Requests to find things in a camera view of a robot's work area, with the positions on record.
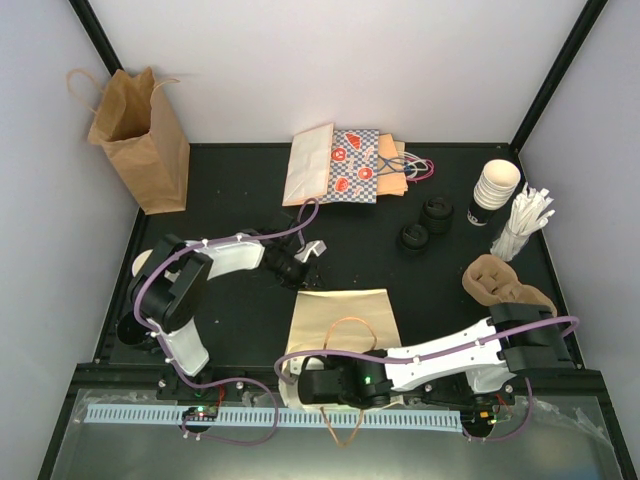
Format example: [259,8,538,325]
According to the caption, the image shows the cream paper bag with handles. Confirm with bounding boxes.
[277,286,404,448]

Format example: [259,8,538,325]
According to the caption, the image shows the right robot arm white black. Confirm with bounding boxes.
[295,303,580,410]

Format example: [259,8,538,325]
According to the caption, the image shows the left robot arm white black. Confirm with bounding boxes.
[116,229,326,399]

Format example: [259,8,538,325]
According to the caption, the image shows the white flat paper bag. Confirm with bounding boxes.
[282,123,334,206]

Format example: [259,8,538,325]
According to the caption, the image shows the blue checkered paper bag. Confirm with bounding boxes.
[320,129,380,204]

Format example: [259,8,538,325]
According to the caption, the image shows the brown flat paper bag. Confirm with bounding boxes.
[377,134,408,196]

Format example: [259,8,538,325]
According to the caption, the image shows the tall black lid stack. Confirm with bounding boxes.
[419,195,454,235]

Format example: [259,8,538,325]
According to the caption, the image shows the left stack of paper cups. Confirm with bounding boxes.
[131,250,152,277]

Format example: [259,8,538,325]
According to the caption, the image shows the small circuit board with LEDs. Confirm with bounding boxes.
[181,406,219,422]

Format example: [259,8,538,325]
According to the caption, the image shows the standing brown paper bag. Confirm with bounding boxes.
[66,67,190,215]

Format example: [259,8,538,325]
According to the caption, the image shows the stack of white paper cups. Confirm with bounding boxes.
[467,159,521,226]

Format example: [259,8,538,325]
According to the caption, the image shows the glass of wrapped stirrers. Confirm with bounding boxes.
[490,183,555,262]

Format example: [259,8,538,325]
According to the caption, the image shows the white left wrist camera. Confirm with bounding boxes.
[294,240,327,264]

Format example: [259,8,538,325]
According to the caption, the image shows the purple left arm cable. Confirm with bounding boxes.
[133,196,321,391]

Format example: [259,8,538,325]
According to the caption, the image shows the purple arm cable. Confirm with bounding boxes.
[273,314,581,445]
[133,196,321,391]

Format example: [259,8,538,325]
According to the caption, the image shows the purple cable loop at front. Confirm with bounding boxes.
[179,376,280,446]

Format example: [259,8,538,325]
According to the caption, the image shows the coloured bag handle cords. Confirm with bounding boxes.
[377,149,436,182]

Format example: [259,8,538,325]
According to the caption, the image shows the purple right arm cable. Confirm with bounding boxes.
[273,314,581,445]

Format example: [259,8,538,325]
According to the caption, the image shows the light blue slotted cable duct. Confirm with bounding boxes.
[84,404,462,433]

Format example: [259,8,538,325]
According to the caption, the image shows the black left frame post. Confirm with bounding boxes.
[69,0,123,76]

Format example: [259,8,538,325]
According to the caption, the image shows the black frame post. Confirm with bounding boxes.
[69,0,123,76]
[509,0,608,154]

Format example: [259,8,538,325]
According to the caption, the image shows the black right frame post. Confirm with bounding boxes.
[509,0,608,154]

